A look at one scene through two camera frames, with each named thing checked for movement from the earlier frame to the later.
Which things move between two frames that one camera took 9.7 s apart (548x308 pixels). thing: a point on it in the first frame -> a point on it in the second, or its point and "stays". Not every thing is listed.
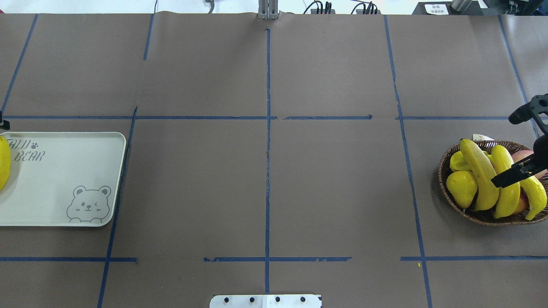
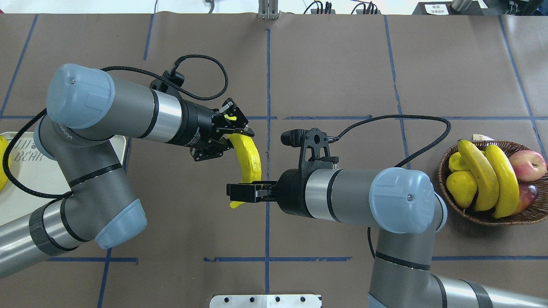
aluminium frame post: x=268 y=9 stays
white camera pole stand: x=266 y=301 stays
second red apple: x=523 y=203 stays
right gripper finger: x=529 y=166 -> x=241 y=192
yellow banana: x=536 y=194 -> x=251 y=161
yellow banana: x=5 y=164 stays
